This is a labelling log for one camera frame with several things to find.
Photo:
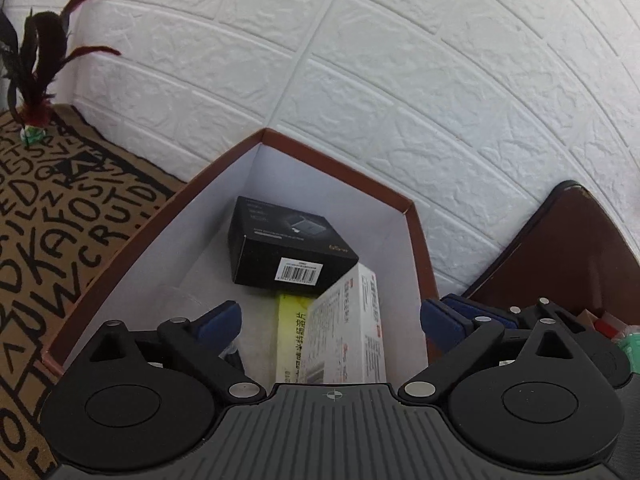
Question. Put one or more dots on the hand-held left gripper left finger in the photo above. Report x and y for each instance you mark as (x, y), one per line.
(220, 322)

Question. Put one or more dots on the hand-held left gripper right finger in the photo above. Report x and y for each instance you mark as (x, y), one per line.
(442, 325)

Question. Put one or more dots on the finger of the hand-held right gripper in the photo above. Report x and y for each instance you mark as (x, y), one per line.
(480, 308)

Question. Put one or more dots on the yellow white medicine box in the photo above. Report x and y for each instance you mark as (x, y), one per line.
(292, 340)

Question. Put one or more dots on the brown shoe box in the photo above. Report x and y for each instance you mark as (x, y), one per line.
(200, 240)

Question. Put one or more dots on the white printed medicine box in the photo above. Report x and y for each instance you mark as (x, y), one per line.
(345, 330)

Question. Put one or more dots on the black charger box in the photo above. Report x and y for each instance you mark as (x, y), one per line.
(280, 240)

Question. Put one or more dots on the letter-print cloth covered desktop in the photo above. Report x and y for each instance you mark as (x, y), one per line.
(60, 240)

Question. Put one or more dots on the red zip bag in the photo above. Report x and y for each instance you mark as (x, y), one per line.
(605, 322)

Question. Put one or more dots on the brown wooden board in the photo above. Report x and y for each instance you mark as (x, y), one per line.
(575, 250)

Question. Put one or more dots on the dark red feather shuttlecock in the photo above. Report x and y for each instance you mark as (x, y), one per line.
(35, 110)

